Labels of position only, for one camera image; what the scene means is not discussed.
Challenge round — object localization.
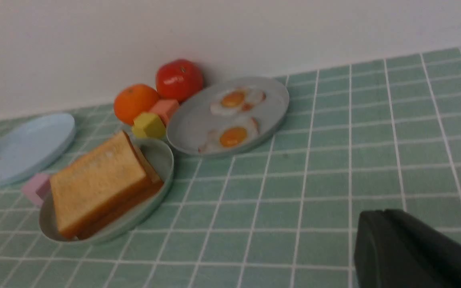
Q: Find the orange fruit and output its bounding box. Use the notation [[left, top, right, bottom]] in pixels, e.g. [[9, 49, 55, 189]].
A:
[[113, 84, 160, 126]]

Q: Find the light blue plate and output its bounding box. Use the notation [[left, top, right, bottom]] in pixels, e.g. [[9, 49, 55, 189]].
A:
[[0, 113, 76, 186]]

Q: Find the salmon foam cube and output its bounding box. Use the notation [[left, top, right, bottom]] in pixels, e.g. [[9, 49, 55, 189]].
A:
[[149, 99, 180, 126]]

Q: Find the toast slice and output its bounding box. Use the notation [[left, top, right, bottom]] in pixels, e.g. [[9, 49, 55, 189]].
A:
[[50, 131, 152, 240], [77, 145, 164, 240]]

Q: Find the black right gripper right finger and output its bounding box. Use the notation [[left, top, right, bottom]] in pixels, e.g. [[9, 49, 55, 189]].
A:
[[384, 209, 461, 288]]

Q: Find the red tomato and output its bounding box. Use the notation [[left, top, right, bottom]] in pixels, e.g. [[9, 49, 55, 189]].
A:
[[155, 59, 204, 103]]

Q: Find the fried egg near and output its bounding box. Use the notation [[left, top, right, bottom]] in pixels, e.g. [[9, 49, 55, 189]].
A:
[[198, 117, 259, 154]]

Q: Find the green sandwich plate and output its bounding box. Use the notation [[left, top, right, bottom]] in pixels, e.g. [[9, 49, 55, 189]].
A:
[[38, 138, 174, 246]]

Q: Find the pink foam cube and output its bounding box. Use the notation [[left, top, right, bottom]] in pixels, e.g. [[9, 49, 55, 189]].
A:
[[20, 173, 52, 207]]

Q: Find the grey egg plate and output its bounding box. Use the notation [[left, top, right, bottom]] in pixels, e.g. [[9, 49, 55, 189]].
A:
[[166, 77, 290, 157]]

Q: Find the green checked tablecloth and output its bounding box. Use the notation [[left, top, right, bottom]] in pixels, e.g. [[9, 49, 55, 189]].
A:
[[0, 47, 461, 288]]

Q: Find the fried egg far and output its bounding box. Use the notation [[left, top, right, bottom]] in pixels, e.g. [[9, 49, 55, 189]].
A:
[[210, 88, 267, 116]]

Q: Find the fried egg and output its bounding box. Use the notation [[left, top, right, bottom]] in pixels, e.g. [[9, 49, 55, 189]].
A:
[[210, 88, 267, 116], [198, 117, 259, 154]]

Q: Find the yellow foam cube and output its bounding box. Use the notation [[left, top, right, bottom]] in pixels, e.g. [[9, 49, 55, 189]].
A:
[[131, 112, 166, 139]]

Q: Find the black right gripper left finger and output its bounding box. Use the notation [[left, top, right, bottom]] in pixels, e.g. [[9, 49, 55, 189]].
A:
[[354, 210, 391, 288]]

